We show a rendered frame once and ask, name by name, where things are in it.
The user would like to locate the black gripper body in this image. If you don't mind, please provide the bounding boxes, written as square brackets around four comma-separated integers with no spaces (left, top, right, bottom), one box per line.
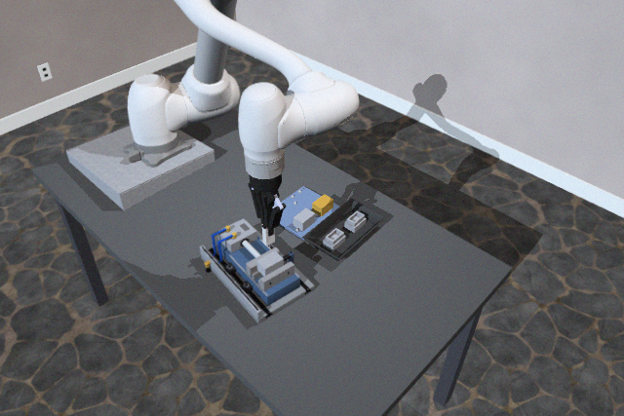
[250,174,282,205]

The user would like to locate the yellow rectangular block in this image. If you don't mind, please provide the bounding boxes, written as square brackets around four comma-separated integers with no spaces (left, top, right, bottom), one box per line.
[312,194,333,217]

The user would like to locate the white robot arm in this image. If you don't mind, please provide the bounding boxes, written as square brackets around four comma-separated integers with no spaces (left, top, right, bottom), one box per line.
[123,0,359,179]

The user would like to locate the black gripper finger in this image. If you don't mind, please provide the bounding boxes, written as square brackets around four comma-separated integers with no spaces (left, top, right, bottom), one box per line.
[248,183,265,244]
[261,194,286,246]

